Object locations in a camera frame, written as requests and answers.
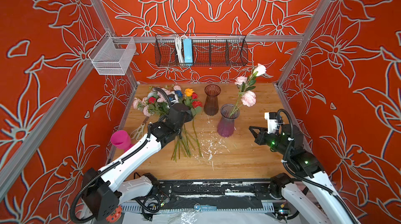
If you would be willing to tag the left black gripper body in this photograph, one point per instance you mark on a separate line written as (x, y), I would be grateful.
(188, 117)

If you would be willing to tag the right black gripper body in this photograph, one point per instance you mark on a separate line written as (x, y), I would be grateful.
(274, 141)

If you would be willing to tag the red rose stem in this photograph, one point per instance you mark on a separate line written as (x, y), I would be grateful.
(196, 108)

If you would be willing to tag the purple ribbed glass vase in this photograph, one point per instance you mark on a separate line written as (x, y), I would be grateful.
(227, 120)

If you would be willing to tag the pink double rose stem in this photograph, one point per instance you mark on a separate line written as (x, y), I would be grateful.
(246, 96)

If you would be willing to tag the white pink rose stem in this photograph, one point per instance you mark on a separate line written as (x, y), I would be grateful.
(259, 69)

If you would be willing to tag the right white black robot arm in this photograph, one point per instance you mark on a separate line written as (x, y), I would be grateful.
(304, 184)

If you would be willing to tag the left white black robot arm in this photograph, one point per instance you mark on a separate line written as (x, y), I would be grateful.
(103, 190)

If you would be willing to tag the brown ribbed glass vase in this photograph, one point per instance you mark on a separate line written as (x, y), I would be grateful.
(211, 106)

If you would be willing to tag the blue rose stem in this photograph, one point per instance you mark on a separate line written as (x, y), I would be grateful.
(178, 93)

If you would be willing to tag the orange rose stem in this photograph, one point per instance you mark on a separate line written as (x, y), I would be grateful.
(188, 99)

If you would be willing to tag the pink rose bunch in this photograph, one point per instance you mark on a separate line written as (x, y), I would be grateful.
(159, 101)

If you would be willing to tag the pink plastic cup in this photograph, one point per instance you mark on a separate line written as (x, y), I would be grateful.
(121, 140)

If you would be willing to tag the light blue box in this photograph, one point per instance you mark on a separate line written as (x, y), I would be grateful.
(188, 51)

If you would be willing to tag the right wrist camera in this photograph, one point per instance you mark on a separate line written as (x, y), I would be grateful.
(272, 122)

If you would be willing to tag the beige handled scissors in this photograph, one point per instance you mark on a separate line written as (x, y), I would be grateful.
(138, 133)

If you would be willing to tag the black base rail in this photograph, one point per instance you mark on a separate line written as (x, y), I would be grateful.
(227, 194)

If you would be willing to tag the black wire wall basket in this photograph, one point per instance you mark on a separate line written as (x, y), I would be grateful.
(208, 50)

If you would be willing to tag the clear plastic wall bin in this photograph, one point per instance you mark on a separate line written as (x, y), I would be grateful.
(112, 55)

